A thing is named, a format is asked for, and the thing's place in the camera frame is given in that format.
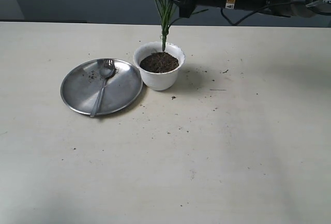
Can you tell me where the artificial red flower stem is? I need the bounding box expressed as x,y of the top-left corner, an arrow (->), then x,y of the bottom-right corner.
154,0 -> 184,52

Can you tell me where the stainless steel spork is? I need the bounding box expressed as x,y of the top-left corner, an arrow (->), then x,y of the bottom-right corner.
89,59 -> 115,117

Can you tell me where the white scalloped flower pot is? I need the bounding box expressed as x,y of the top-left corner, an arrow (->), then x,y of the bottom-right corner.
133,41 -> 185,91

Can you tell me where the round stainless steel plate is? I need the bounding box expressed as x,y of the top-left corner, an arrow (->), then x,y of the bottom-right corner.
60,58 -> 143,116

